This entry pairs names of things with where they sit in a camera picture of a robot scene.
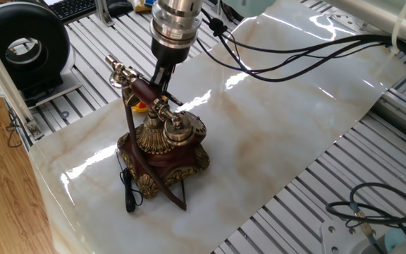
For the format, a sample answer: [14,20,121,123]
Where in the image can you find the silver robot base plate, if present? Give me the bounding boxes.
[321,218,376,254]

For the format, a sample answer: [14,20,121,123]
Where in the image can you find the brass red phone handset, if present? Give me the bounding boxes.
[104,54,195,147]

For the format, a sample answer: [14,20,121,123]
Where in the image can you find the antique brass red phone base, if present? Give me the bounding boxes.
[116,111,211,199]

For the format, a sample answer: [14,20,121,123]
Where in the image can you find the thin black phone line cable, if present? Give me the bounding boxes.
[116,150,144,214]

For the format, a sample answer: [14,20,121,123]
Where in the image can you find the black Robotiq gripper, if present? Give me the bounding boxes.
[149,37,190,95]

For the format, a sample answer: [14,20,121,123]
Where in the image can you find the black cable with metal plug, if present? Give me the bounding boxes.
[326,181,406,244]

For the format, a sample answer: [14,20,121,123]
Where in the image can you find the yellow orange toy turtle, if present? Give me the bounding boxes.
[130,101,150,114]

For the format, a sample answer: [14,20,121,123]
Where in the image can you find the glossy marble pattern mat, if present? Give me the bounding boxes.
[29,0,406,254]

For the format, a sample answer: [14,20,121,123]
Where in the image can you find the brown handset cord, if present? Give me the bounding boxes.
[121,87,187,212]

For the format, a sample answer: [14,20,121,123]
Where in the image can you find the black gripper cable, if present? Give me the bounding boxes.
[195,8,406,98]

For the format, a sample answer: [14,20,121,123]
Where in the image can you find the black silver ballpoint pen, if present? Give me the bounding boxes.
[160,90,185,107]

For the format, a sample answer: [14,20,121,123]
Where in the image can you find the white zip tie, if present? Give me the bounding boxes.
[390,0,406,56]

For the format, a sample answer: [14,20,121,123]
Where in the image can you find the black computer keyboard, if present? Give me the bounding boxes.
[47,0,100,24]

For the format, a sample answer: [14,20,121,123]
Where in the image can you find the short aluminium post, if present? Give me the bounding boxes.
[95,0,115,28]

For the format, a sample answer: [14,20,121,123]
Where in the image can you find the black floor cables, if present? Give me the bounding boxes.
[5,107,24,148]

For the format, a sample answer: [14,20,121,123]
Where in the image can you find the aluminium frame beam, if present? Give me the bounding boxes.
[0,20,45,142]

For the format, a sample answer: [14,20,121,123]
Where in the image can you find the metal corner bracket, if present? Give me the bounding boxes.
[26,121,44,141]

